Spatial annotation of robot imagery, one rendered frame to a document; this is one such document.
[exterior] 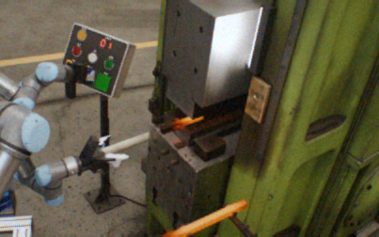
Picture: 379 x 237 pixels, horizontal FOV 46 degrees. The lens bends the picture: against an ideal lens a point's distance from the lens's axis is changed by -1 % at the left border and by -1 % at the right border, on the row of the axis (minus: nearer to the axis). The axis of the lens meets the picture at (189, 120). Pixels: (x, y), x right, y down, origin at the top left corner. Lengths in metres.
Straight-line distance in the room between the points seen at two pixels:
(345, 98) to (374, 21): 0.35
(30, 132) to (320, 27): 0.97
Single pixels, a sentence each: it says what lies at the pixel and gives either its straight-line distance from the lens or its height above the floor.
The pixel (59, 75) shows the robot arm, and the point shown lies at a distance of 1.88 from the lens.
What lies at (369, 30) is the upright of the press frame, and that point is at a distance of 1.85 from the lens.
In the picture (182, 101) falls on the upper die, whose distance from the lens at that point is 1.93.
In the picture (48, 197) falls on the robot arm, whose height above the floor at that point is 0.88.
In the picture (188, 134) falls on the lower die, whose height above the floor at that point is 0.98.
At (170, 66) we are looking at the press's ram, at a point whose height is 1.23.
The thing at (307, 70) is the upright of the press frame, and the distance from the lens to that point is 1.56.
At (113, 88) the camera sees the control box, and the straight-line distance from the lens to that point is 2.20.
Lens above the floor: 2.22
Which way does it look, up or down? 37 degrees down
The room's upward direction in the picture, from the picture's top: 8 degrees clockwise
